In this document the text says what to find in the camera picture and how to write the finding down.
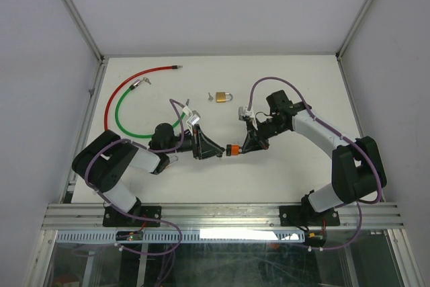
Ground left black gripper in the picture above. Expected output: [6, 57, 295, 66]
[165, 124, 223, 159]

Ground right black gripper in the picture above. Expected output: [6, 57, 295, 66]
[241, 116, 288, 153]

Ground orange black padlock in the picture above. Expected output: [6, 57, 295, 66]
[225, 145, 241, 157]

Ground small brass padlock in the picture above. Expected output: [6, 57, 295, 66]
[169, 155, 179, 166]

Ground large brass padlock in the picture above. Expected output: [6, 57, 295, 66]
[216, 92, 233, 103]

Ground green lock keys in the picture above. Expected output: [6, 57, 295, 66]
[142, 77, 152, 85]

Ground green cable lock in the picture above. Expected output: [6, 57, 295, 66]
[112, 75, 187, 140]

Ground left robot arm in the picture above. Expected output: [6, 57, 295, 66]
[72, 123, 225, 228]

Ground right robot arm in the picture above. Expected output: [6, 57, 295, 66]
[238, 90, 387, 229]

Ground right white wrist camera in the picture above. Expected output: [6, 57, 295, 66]
[238, 106, 258, 129]

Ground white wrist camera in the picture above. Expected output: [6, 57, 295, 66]
[182, 106, 201, 132]
[238, 106, 258, 129]

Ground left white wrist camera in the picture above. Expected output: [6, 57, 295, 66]
[182, 106, 201, 132]

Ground right black mount plate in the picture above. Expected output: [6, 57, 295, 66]
[279, 205, 340, 229]

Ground black mount plate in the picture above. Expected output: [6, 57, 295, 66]
[102, 202, 162, 228]
[279, 205, 340, 229]

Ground slotted cable duct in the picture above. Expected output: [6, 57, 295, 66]
[56, 228, 305, 244]

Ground red cable lock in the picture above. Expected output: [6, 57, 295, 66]
[103, 65, 182, 130]

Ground left black mount plate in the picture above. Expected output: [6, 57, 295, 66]
[102, 202, 162, 228]

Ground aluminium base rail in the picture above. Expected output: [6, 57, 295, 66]
[42, 202, 404, 231]

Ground right aluminium frame post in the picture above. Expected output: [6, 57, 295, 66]
[336, 0, 375, 60]

